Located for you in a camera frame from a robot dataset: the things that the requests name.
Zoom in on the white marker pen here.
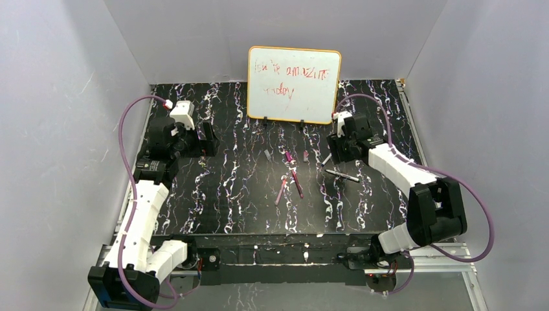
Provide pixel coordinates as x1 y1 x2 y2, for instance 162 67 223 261
324 169 361 183

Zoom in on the blue capped pen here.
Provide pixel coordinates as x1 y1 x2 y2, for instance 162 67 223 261
321 154 331 167

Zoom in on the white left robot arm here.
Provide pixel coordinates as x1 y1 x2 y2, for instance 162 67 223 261
87 117 219 310

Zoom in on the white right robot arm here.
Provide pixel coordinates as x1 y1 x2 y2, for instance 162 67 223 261
327 111 467 258

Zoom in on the dark pink pen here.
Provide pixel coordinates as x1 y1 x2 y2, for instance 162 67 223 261
291 169 304 199

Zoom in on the yellow framed whiteboard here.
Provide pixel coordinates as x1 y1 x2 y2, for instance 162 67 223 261
247 46 342 124

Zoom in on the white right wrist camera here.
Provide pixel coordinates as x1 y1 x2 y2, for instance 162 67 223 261
331 111 352 137

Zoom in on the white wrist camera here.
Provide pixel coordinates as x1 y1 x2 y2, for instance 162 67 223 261
169 100 195 130
331 111 352 137

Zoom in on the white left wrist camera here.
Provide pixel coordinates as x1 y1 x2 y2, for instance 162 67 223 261
169 100 195 130

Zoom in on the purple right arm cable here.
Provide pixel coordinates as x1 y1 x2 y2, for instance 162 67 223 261
334 93 495 297

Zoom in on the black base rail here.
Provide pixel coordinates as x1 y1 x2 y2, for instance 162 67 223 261
150 233 412 288

